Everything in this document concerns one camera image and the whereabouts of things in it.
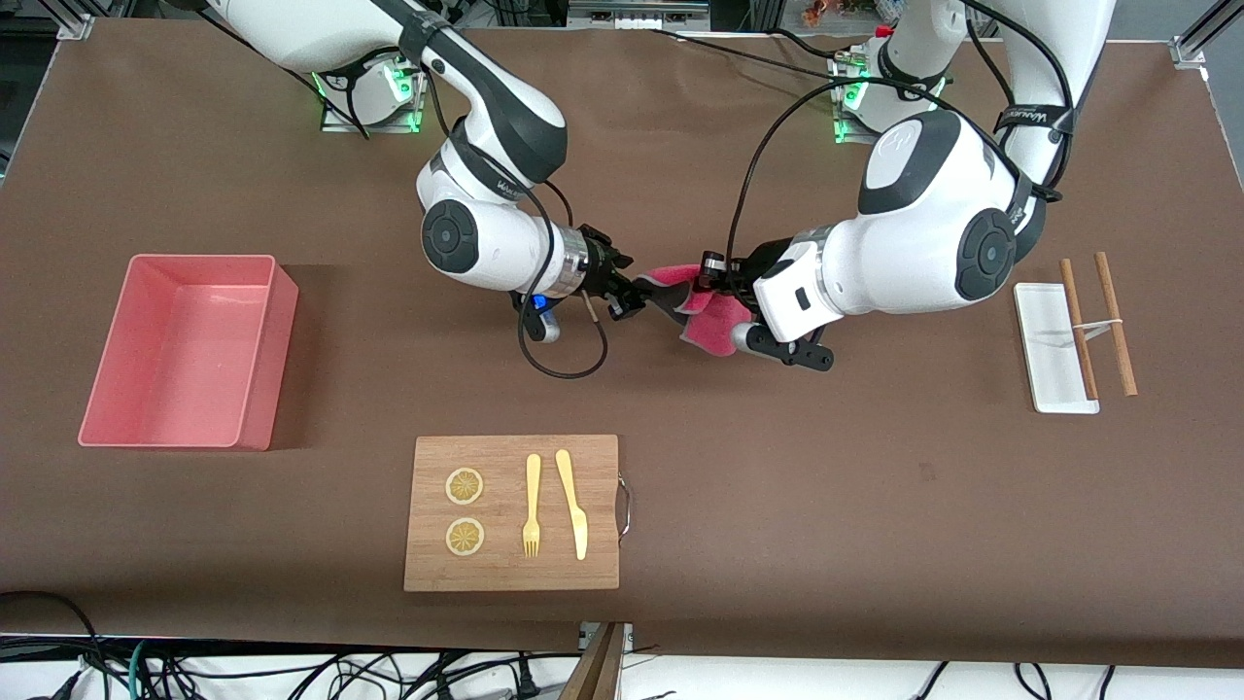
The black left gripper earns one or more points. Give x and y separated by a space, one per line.
747 273

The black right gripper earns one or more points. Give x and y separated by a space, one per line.
603 271

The red and grey cloth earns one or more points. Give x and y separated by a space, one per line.
714 326

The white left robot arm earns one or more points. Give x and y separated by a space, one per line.
923 233

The brown table cover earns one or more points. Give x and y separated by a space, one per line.
777 467

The yellow plastic fork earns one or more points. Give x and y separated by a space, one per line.
533 476

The wooden cutting board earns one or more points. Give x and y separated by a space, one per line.
496 457

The yellow plastic knife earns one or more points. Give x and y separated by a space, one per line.
580 530

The lemon slice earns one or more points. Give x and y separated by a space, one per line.
465 486
465 537

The grey background device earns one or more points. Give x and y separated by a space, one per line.
632 15

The colourful background item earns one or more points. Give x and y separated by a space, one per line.
821 12

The white rectangular rack tray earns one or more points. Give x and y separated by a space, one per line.
1050 360

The wooden plank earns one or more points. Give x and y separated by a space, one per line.
598 671

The white band joining rods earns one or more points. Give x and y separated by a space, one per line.
1096 325

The black power plug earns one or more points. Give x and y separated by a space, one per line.
527 681

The pink plastic bin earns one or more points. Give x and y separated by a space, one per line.
165 369

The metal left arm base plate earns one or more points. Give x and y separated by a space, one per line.
846 136

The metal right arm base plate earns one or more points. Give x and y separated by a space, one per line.
389 124

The small metal bracket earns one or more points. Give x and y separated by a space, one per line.
586 637

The aluminium frame profile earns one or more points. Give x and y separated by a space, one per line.
1195 44
76 24

